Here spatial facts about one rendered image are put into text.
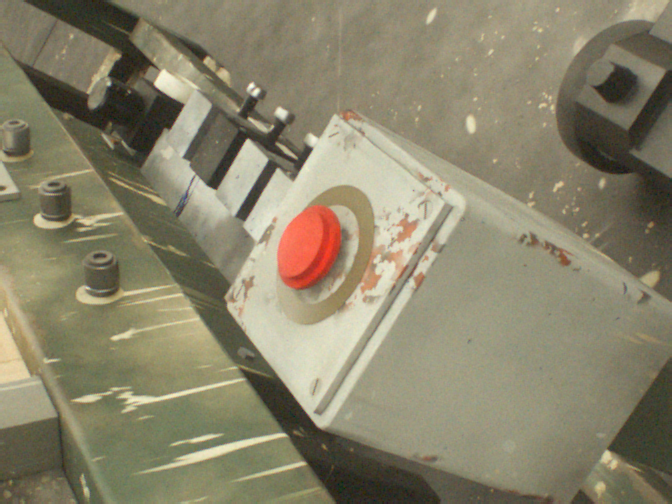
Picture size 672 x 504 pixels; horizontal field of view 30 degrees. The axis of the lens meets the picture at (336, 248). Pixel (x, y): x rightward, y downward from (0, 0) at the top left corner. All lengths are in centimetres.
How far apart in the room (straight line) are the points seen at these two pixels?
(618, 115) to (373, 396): 101
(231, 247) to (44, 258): 15
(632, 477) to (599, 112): 44
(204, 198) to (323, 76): 136
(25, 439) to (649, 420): 38
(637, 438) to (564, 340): 13
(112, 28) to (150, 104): 161
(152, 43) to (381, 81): 60
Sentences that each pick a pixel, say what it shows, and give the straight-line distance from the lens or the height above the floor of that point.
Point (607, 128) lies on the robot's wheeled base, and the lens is 153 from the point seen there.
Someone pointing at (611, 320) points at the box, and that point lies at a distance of 60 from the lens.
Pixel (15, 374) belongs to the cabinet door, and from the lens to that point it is 88.
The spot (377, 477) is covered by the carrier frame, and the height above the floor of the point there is 30.
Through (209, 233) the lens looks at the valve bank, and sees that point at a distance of 104.
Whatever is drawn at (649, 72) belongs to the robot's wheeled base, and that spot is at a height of 21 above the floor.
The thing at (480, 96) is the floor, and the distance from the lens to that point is 204.
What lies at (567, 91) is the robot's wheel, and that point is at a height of 19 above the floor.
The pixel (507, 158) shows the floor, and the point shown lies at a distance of 193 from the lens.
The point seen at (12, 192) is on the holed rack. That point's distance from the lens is 106.
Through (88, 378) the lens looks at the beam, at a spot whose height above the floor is 89.
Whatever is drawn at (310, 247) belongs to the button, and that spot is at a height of 94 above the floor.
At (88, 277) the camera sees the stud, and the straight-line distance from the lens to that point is 89.
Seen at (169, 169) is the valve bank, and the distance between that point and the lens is 114.
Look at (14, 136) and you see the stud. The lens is 112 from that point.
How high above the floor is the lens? 126
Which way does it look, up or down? 36 degrees down
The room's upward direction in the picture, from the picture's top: 66 degrees counter-clockwise
